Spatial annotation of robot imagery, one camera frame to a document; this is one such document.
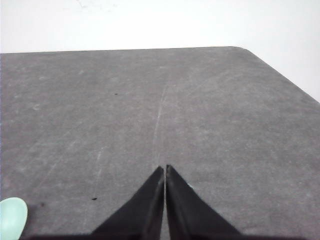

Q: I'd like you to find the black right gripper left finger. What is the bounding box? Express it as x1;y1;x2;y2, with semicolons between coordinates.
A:
91;166;164;240

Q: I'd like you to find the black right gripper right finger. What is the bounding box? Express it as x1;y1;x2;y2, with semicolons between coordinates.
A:
165;164;242;240

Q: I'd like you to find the mint green plastic spoon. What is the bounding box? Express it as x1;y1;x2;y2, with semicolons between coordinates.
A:
0;197;28;240

